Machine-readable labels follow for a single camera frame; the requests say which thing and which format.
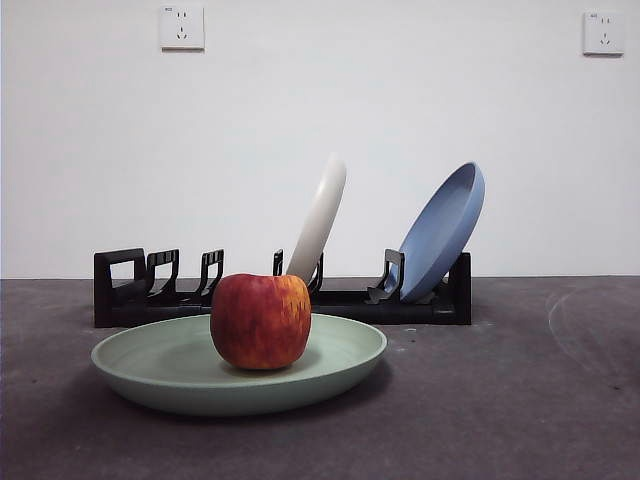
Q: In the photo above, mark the red apple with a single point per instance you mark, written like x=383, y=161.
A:
x=260, y=320

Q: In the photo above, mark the green round plate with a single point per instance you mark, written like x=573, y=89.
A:
x=165, y=370

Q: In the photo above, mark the white round plate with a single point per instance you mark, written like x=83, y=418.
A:
x=325, y=210

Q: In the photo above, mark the blue round plate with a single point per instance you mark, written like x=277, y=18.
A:
x=445, y=225

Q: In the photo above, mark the black plate rack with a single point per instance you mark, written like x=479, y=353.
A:
x=115, y=310

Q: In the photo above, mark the white wall socket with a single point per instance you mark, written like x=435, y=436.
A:
x=604, y=35
x=182, y=27

